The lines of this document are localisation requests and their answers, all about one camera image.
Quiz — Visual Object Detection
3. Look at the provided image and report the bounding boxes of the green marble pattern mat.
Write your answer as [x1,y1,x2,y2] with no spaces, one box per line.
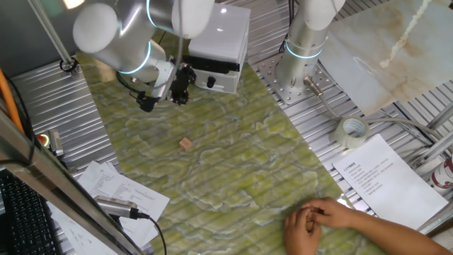
[76,31,386,255]

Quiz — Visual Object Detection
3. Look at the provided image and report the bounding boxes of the beige marble board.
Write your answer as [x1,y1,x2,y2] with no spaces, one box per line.
[318,0,453,116]

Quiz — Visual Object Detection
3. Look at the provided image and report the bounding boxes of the grey cable with metal connector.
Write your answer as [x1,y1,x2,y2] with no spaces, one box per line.
[303,76,453,142]

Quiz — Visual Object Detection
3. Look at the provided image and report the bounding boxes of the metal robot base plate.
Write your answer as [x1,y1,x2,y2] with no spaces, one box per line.
[253,52,337,106]

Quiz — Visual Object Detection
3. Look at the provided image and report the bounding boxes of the person's right forearm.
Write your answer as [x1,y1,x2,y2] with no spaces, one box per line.
[348,208,453,255]

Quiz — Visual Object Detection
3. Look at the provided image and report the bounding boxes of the aluminium pole with base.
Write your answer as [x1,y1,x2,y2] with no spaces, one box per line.
[27,0,81,78]

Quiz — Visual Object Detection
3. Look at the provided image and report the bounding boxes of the white drawer cabinet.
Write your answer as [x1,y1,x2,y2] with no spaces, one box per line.
[187,3,251,95]

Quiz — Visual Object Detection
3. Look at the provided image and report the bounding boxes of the printed paper sheet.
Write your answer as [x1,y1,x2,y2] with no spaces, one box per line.
[45,201,120,255]
[76,161,171,249]

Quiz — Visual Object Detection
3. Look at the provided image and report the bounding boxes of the person's left hand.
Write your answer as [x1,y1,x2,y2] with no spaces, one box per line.
[283,208,323,255]

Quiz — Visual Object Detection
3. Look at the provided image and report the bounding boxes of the black keyboard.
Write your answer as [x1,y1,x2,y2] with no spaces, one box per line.
[0,168,63,255]

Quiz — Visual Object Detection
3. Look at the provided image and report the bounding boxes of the red and white can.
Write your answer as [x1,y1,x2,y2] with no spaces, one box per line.
[430,155,453,195]

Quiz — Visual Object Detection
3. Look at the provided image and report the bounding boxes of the aluminium frame bar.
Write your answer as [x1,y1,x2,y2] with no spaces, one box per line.
[426,102,453,130]
[0,106,144,255]
[417,201,453,237]
[412,130,453,169]

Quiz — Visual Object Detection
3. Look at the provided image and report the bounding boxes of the black camera cable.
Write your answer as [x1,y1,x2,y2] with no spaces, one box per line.
[130,208,168,255]

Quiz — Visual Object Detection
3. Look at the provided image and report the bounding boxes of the person's right hand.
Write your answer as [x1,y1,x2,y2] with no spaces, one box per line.
[300,196,355,230]

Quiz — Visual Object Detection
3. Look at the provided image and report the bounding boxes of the white instruction sheet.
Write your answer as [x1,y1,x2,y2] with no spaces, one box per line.
[332,133,449,230]

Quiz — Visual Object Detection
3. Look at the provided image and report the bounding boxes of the silver finned camera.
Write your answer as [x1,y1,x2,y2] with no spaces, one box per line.
[93,195,139,219]

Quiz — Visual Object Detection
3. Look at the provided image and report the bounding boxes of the orange cable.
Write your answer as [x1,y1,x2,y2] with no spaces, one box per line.
[0,69,25,135]

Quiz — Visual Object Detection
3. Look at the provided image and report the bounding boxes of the clear tape roll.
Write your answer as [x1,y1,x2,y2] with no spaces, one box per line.
[334,115,371,149]

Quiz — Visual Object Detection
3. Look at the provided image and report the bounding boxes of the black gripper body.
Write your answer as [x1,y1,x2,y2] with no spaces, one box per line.
[171,63,188,100]

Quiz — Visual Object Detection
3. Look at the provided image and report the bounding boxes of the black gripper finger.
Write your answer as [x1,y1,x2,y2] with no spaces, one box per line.
[173,88,190,106]
[180,62,197,86]

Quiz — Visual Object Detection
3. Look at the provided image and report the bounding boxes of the emergency stop button box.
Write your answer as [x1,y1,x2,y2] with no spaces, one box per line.
[35,129,64,157]

